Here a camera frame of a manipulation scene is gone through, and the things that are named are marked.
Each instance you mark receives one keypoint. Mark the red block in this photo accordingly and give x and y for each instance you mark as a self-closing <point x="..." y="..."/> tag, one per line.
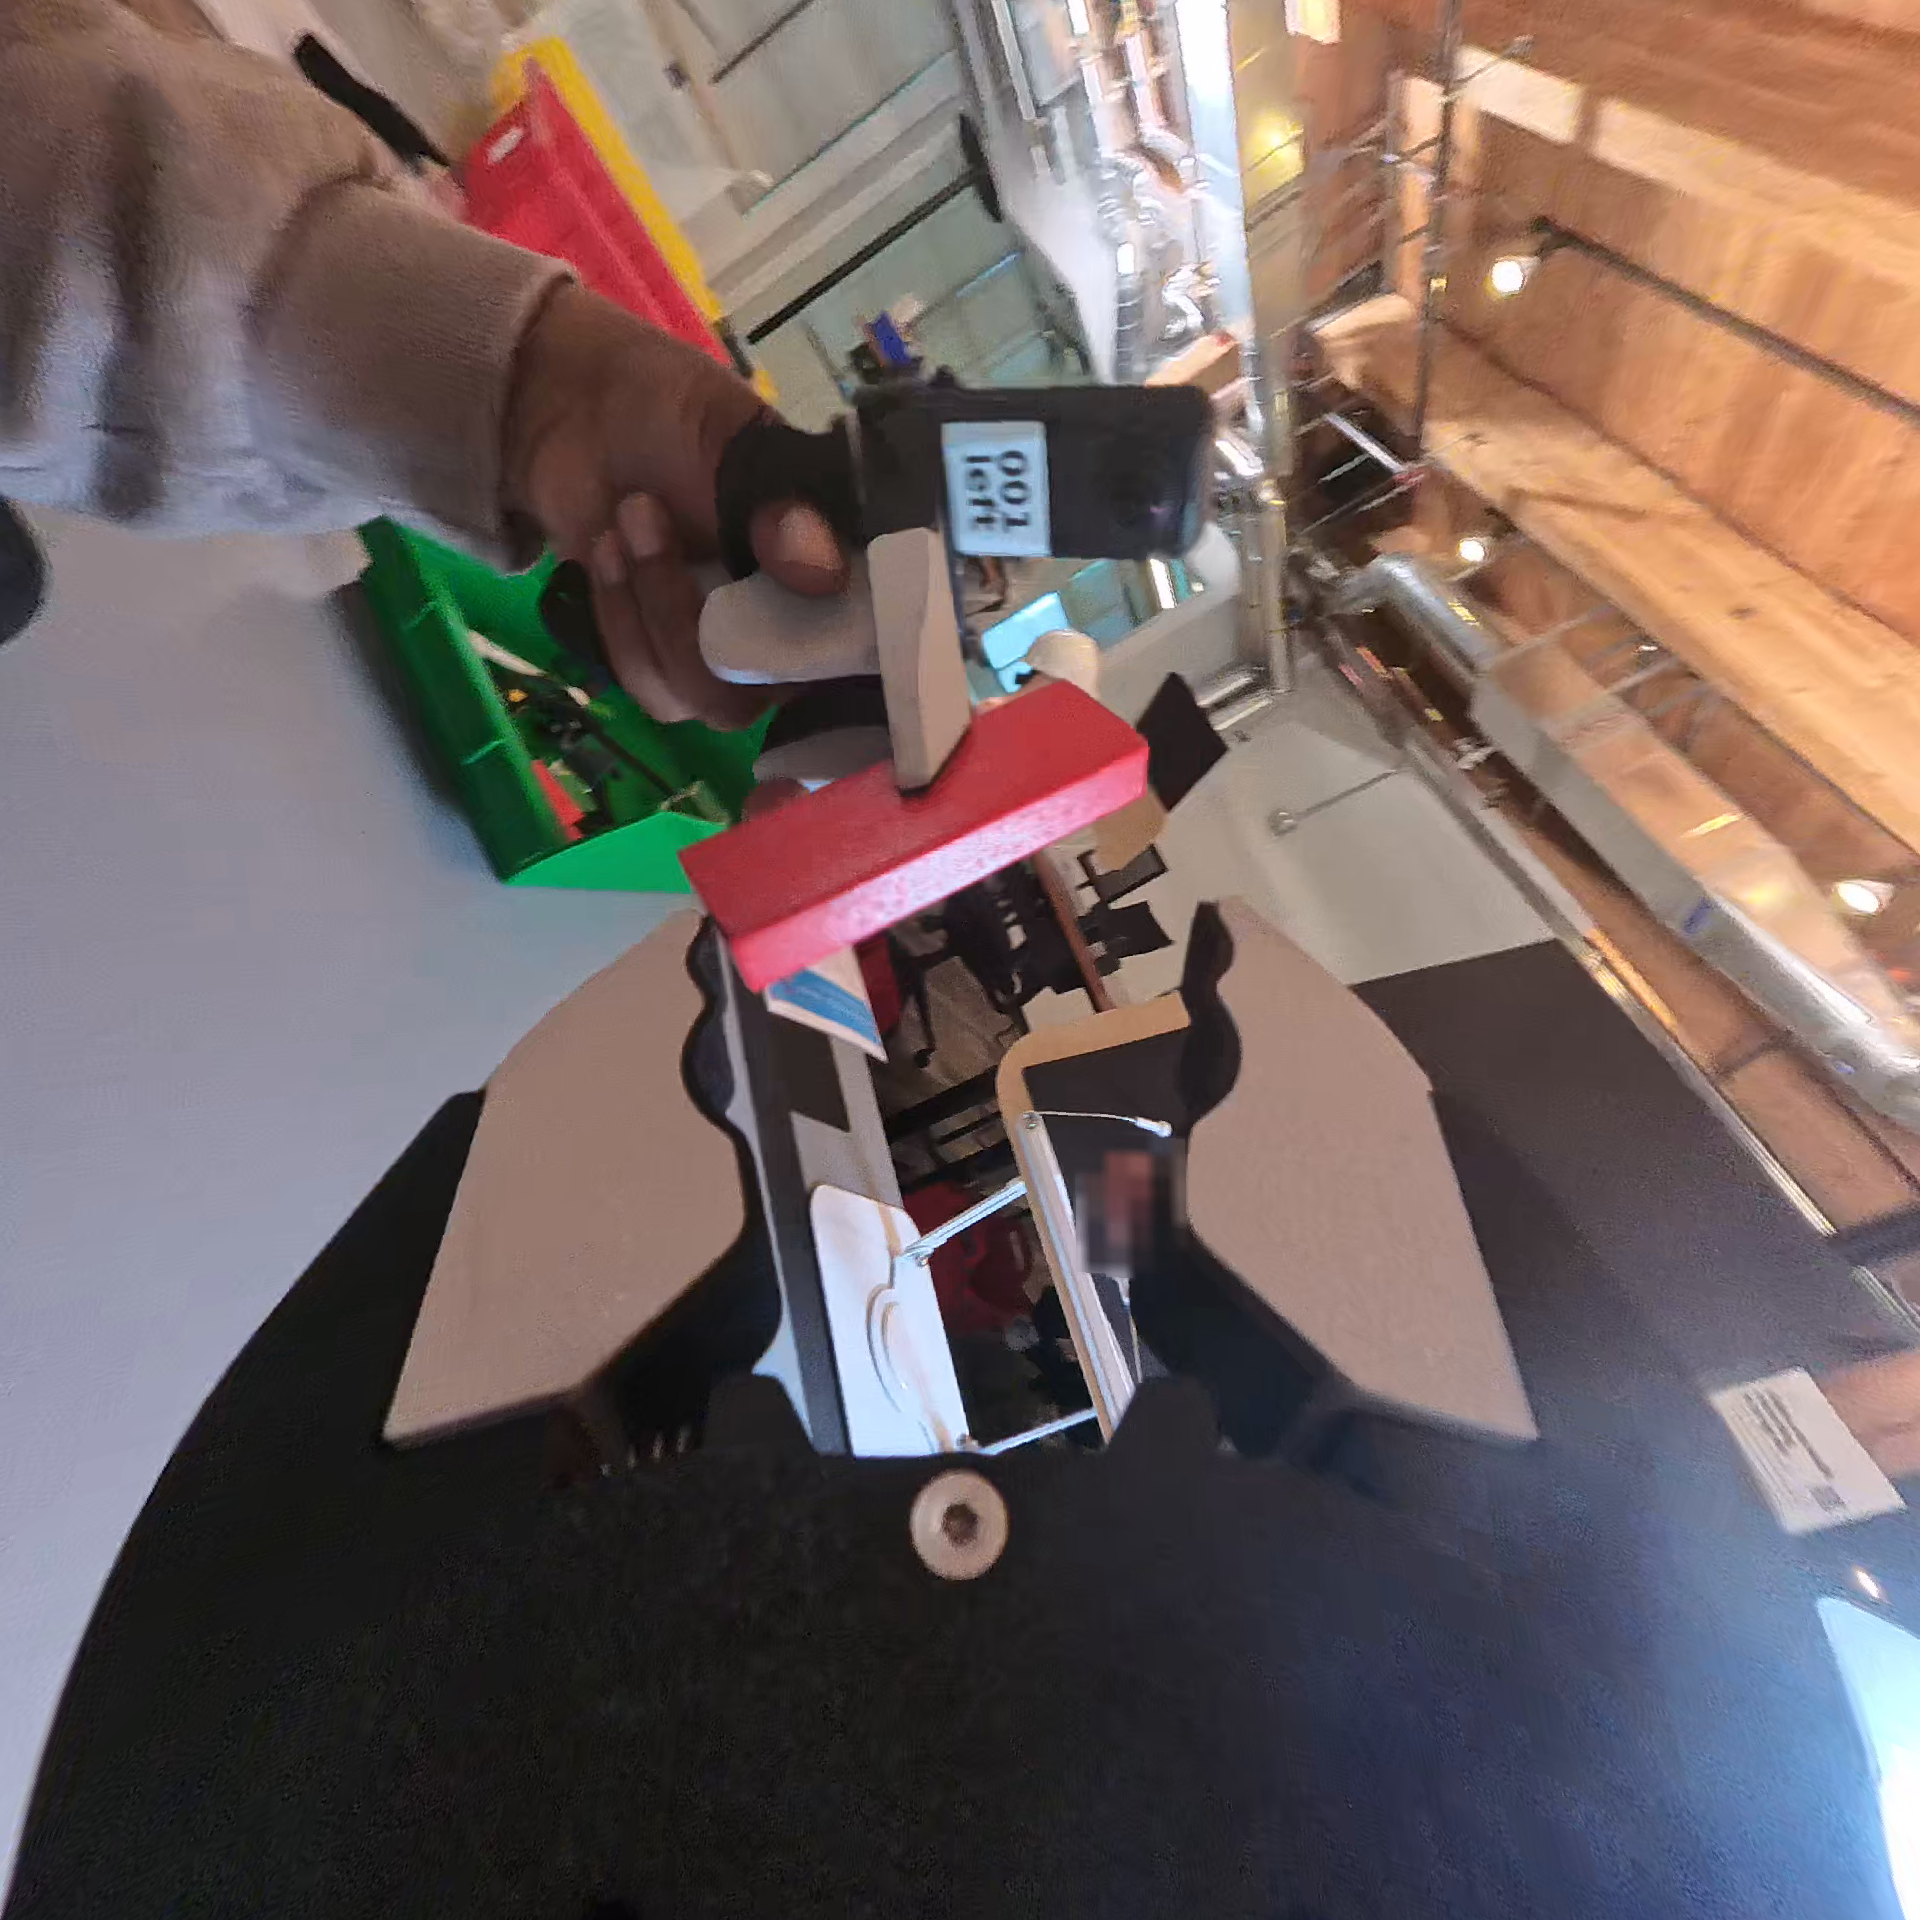
<point x="558" y="796"/>
<point x="901" y="839"/>

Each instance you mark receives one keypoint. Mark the printed paper sheet blue patch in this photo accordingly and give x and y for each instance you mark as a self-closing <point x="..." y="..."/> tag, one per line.
<point x="825" y="1003"/>

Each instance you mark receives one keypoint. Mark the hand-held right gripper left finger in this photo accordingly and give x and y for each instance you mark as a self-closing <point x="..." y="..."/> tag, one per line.
<point x="587" y="1201"/>

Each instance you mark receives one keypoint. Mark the studio light panel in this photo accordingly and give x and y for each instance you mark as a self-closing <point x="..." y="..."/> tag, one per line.
<point x="1883" y="1755"/>

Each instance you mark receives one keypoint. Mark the black board wooden frame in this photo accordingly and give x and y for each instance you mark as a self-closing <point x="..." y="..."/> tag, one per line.
<point x="1651" y="1170"/>

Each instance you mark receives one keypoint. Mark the white board stand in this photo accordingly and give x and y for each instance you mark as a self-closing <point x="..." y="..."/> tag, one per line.
<point x="885" y="1319"/>

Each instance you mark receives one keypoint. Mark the white printed paper sheet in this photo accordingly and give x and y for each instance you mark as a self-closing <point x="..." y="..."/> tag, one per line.
<point x="1800" y="1447"/>

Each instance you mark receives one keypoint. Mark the black board tan frame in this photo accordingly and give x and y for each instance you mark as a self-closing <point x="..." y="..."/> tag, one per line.
<point x="1179" y="751"/>

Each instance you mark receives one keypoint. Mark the black cloth piece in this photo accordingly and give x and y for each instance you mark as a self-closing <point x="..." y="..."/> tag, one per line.
<point x="369" y="98"/>

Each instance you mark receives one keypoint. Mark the dark rounded pad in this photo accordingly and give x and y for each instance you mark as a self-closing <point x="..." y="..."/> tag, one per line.
<point x="19" y="579"/>

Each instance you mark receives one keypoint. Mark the ceiling track spotlight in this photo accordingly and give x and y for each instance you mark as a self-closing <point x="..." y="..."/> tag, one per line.
<point x="1861" y="897"/>
<point x="1507" y="274"/>
<point x="1470" y="546"/>

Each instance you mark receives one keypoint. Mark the red basket yellow rim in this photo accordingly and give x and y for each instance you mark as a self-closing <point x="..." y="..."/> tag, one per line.
<point x="587" y="194"/>

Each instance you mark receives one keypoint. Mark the person's left hand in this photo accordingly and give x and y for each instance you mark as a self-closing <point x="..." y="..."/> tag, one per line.
<point x="630" y="450"/>

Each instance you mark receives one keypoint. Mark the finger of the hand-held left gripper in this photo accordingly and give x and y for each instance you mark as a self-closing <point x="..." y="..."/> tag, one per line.
<point x="921" y="661"/>

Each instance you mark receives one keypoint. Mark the black office chair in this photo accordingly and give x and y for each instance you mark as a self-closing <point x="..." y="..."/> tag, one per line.
<point x="1049" y="931"/>

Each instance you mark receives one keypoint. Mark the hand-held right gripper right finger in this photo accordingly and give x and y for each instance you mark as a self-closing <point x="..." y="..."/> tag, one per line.
<point x="1335" y="1201"/>

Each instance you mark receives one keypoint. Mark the green plastic bin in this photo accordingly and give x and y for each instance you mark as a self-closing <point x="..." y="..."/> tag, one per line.
<point x="452" y="705"/>

